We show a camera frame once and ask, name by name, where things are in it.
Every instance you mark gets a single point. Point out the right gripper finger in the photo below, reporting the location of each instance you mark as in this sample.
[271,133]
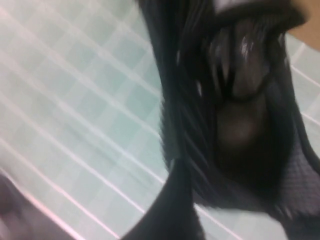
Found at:
[170,215]

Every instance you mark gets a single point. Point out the black sneaker with white stripes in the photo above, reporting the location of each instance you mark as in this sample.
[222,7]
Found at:
[175,100]

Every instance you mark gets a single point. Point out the green checkered tablecloth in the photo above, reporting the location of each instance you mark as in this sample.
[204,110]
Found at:
[75,100]

